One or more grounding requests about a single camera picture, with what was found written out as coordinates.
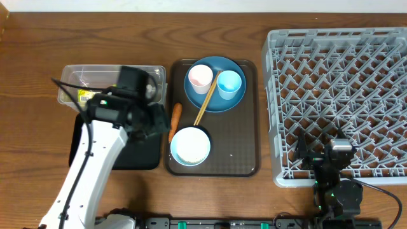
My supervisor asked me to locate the black rectangular tray bin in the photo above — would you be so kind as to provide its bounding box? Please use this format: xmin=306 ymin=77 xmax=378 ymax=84
xmin=68 ymin=114 xmax=162 ymax=170

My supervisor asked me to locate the pink plastic cup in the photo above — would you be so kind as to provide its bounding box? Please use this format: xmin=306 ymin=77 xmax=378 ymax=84
xmin=188 ymin=64 xmax=214 ymax=95

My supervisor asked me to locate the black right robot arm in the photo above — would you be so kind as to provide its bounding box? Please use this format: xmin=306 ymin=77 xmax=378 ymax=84
xmin=294 ymin=130 xmax=363 ymax=228

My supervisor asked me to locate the light blue bowl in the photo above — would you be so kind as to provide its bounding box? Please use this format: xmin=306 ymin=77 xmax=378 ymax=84
xmin=170 ymin=127 xmax=211 ymax=167

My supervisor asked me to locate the grey plastic dishwasher rack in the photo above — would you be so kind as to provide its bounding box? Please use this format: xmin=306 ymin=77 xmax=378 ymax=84
xmin=261 ymin=27 xmax=406 ymax=188

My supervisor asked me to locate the yellow green snack wrapper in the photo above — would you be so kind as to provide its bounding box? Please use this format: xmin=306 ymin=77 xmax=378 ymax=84
xmin=78 ymin=89 xmax=95 ymax=102

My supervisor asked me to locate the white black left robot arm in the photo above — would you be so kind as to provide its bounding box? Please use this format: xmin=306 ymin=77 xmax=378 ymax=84
xmin=39 ymin=93 xmax=170 ymax=228

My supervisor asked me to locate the clear plastic waste bin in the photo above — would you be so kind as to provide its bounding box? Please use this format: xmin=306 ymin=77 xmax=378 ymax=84
xmin=60 ymin=64 xmax=167 ymax=107

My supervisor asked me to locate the dark blue plate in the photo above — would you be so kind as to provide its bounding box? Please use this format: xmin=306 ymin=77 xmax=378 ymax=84
xmin=184 ymin=56 xmax=247 ymax=113

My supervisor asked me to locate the light blue plastic cup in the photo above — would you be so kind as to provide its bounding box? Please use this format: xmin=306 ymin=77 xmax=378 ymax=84
xmin=217 ymin=71 xmax=242 ymax=100

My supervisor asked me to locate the orange carrot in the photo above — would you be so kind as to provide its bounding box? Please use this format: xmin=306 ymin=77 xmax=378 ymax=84
xmin=169 ymin=103 xmax=183 ymax=142

